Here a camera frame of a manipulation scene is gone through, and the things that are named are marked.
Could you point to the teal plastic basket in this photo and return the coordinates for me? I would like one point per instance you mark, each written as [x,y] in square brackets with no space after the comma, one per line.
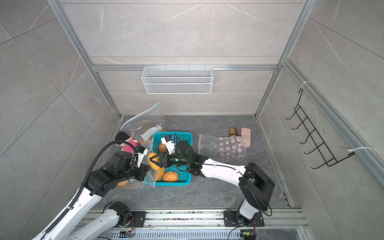
[184,177]

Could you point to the plush doll pink black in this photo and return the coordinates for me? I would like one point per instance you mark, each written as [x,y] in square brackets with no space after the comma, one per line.
[128,144]

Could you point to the black wire hook rack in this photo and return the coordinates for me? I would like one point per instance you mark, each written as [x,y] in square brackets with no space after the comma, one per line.
[328,159]

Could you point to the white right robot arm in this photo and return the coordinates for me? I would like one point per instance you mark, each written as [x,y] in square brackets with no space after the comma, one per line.
[256,186]

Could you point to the clear zipper bag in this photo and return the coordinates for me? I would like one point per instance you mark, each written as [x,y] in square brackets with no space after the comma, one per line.
[144,125]
[134,184]

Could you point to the pink rectangular box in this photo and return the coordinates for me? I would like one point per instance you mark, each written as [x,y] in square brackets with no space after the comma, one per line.
[246,135]

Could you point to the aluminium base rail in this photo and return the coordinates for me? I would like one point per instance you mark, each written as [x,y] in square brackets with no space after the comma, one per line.
[211,224]

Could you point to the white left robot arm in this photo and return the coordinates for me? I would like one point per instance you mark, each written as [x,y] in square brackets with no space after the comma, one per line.
[122,167]

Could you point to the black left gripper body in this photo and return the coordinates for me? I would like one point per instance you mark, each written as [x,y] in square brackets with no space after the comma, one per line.
[138,173]

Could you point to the smooth brown potato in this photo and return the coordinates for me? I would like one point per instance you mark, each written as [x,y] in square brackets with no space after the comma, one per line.
[122,184]

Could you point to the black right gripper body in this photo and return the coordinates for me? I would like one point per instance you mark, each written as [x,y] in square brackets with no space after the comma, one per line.
[175,160]

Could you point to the brown cylindrical bottle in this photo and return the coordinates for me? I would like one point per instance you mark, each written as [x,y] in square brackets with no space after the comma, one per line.
[233,132]

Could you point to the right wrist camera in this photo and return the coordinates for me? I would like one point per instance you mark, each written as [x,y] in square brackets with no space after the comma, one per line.
[169,142]

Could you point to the white wire mesh shelf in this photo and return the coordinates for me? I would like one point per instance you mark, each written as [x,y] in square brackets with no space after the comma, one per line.
[178,80]

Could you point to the pink dotted clear bag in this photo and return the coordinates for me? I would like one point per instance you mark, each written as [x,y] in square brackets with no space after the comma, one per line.
[222,149]

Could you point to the wrinkled brown potato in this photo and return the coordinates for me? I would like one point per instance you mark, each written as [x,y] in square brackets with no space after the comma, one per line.
[171,177]

